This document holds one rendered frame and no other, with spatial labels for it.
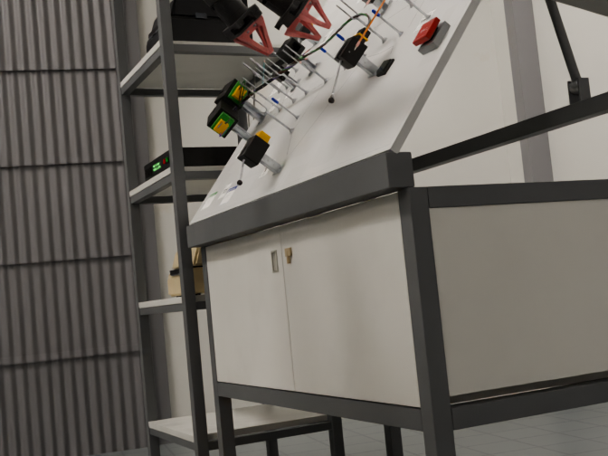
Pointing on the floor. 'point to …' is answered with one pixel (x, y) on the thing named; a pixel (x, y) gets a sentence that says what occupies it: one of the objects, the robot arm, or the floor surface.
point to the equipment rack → (141, 78)
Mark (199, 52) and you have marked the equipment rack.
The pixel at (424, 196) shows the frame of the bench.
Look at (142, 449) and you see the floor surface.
